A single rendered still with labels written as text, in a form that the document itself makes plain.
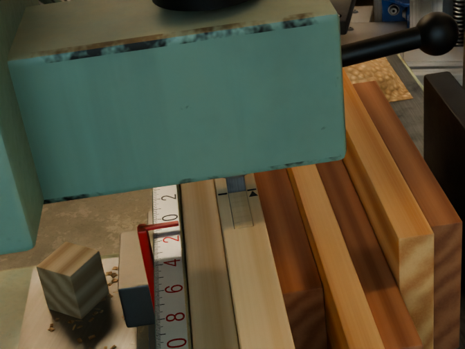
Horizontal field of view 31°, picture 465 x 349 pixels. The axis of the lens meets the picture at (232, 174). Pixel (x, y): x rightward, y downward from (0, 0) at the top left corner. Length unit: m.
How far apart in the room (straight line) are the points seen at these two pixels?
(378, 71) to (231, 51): 0.33
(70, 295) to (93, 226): 1.64
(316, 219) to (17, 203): 0.15
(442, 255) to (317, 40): 0.11
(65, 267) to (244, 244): 0.27
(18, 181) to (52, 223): 1.98
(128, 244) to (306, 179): 0.20
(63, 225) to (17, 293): 1.62
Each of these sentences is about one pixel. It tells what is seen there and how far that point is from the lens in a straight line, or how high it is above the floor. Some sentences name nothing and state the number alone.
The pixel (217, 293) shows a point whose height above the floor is 0.95.
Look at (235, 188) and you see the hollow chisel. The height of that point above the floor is 0.98.
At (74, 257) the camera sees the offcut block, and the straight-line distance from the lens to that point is 0.63.
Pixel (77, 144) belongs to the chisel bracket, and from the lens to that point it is 0.36.
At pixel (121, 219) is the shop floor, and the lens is 2.26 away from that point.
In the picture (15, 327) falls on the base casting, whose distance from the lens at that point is 0.65.
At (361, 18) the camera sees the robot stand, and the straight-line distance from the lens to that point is 1.32.
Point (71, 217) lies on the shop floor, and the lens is 2.32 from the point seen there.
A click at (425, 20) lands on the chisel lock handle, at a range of 0.39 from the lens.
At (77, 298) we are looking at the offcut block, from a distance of 0.62.
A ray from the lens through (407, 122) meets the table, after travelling 0.62.
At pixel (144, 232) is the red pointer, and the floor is 0.96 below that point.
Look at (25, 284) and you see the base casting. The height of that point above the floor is 0.80.
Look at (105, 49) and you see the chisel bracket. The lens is 0.34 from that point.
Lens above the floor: 1.19
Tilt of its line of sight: 30 degrees down
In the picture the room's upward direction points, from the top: 8 degrees counter-clockwise
